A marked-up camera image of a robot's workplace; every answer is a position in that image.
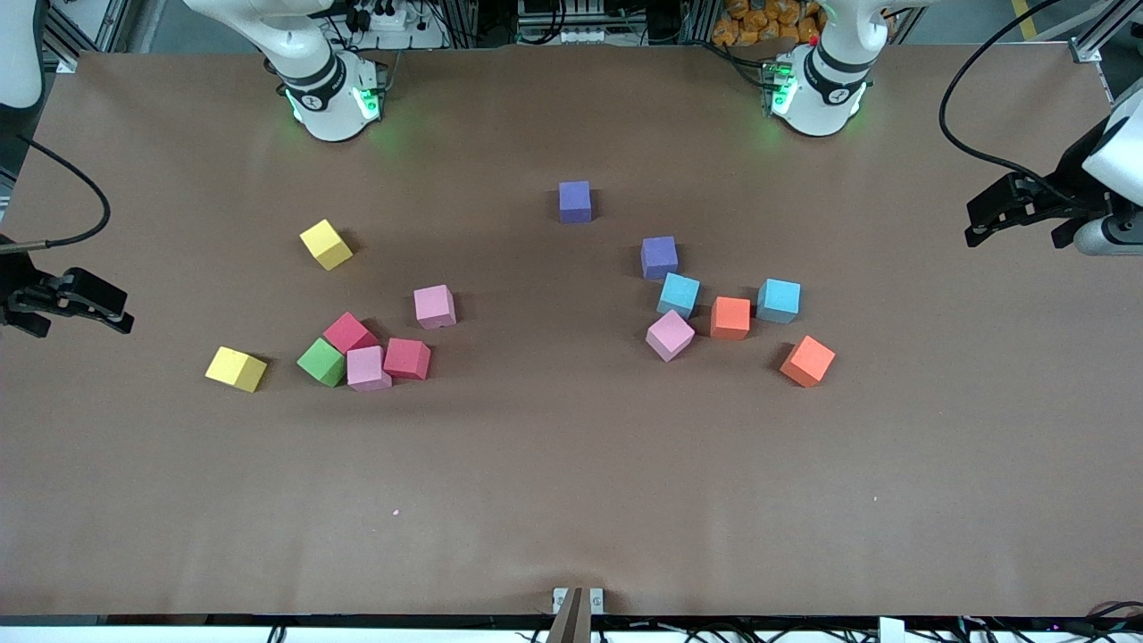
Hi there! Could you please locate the pink foam block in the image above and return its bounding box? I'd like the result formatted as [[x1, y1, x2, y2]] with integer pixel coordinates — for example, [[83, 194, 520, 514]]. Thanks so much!
[[413, 284, 458, 330], [646, 309, 697, 363], [346, 345, 394, 393]]

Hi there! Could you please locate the green foam block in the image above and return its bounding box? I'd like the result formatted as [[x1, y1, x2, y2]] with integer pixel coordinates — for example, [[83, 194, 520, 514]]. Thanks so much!
[[296, 337, 347, 388]]

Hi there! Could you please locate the blue foam block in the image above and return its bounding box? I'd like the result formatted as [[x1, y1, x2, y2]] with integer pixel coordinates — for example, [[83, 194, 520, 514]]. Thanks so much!
[[656, 272, 702, 320], [756, 278, 803, 324]]

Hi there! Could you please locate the aluminium frame profile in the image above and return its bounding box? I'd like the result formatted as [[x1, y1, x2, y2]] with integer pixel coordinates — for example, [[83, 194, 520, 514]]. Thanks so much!
[[40, 0, 135, 74], [1067, 0, 1143, 63]]

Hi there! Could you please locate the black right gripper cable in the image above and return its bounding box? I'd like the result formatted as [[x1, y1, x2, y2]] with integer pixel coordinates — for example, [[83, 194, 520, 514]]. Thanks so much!
[[0, 134, 113, 255]]

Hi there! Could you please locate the yellow foam block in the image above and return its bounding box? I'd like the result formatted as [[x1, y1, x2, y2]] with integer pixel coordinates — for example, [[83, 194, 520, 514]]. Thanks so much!
[[204, 347, 269, 394], [299, 219, 355, 271]]

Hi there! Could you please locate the bag of orange items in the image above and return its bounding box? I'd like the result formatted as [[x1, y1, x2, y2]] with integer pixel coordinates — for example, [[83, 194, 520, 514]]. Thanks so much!
[[713, 0, 822, 47]]

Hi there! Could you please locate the white power strip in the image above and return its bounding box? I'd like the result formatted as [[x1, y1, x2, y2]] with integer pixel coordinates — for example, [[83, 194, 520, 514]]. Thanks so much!
[[344, 0, 447, 50]]

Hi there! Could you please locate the purple foam block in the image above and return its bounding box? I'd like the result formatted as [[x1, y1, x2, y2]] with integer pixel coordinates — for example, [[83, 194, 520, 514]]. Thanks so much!
[[640, 236, 680, 281], [558, 180, 593, 224]]

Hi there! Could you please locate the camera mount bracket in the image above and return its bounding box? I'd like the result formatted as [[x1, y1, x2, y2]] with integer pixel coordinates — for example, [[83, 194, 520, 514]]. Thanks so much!
[[552, 587, 606, 643]]

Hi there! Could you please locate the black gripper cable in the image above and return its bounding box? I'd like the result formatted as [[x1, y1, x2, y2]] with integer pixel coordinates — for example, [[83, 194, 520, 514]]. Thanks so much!
[[938, 0, 1072, 206], [0, 134, 113, 255]]

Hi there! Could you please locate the red foam block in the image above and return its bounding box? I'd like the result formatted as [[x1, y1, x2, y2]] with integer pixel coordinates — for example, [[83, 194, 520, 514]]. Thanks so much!
[[382, 337, 433, 381], [321, 311, 380, 355]]

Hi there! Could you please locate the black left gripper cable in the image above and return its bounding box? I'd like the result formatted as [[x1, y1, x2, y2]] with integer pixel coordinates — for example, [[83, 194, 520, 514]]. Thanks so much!
[[938, 0, 1072, 206]]

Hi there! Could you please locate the orange foam block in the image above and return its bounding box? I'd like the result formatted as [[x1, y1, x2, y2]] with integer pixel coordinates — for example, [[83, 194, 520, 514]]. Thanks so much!
[[779, 335, 838, 388], [710, 296, 752, 341]]

